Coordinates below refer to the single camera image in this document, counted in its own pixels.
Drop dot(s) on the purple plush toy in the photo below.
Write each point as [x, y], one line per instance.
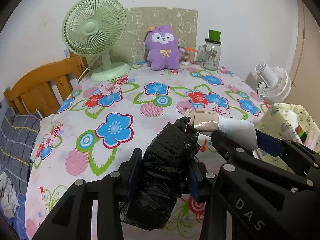
[162, 46]

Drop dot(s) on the black plastic bag bundle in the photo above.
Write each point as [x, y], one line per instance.
[160, 177]

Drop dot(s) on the cotton swab container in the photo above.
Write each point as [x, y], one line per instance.
[186, 55]

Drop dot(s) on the green tissue pack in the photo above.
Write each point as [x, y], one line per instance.
[301, 134]

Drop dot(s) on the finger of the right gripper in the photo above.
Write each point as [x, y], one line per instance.
[300, 159]
[231, 150]

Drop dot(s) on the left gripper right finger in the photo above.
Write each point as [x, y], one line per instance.
[202, 186]

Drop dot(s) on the green desk fan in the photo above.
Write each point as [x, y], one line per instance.
[92, 28]

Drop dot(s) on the floral tablecloth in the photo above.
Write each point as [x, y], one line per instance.
[100, 124]

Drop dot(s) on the pink paper packet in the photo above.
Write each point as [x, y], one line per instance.
[311, 140]

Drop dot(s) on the beige door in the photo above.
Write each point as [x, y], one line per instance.
[304, 72]

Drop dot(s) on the beige white sock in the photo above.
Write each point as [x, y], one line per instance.
[241, 131]

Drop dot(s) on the glass jar green lid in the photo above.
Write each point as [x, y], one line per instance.
[209, 54]

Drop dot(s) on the yellow cartoon storage box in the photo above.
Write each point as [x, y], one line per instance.
[274, 123]

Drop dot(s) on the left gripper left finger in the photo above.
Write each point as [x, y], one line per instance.
[71, 217]

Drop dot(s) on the white standing fan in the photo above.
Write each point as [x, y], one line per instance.
[272, 84]

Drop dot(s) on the white crumpled cloth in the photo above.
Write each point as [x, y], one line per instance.
[9, 201]

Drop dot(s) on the grey plaid pillow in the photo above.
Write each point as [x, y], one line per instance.
[18, 135]

